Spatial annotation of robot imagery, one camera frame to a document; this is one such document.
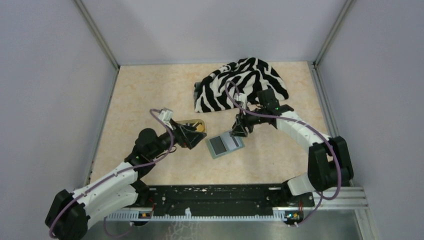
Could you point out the black credit card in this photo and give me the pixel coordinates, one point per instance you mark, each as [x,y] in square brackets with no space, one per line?
[217,145]

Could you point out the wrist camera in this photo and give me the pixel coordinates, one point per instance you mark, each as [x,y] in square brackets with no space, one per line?
[165,114]
[240,100]

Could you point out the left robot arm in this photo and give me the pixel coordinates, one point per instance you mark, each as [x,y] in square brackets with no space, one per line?
[72,214]

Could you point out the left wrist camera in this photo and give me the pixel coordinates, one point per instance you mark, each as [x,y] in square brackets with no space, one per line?
[165,114]

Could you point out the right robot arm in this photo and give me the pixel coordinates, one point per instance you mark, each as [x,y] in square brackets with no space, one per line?
[329,163]

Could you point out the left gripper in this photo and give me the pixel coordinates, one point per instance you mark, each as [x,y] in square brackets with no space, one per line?
[182,135]

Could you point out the silver magnetic stripe card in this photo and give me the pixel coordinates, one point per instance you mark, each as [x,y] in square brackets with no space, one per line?
[233,142]

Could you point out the light blue card holder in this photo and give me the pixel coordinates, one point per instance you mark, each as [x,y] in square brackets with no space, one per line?
[211,150]

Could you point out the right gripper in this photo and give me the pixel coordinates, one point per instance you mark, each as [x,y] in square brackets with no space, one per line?
[239,128]

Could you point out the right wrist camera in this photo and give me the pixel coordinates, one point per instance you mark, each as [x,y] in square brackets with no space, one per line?
[240,100]

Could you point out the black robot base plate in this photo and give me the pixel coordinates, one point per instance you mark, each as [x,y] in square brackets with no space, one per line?
[221,199]

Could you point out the zebra striped cloth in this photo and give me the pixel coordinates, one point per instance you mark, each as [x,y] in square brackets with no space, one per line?
[251,75]

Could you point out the beige oval card tray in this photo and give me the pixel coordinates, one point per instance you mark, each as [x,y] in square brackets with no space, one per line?
[199,124]

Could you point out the aluminium frame rail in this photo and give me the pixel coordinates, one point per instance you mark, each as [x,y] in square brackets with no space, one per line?
[348,198]

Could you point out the white slotted cable duct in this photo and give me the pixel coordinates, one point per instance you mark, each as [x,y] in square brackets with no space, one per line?
[135,215]

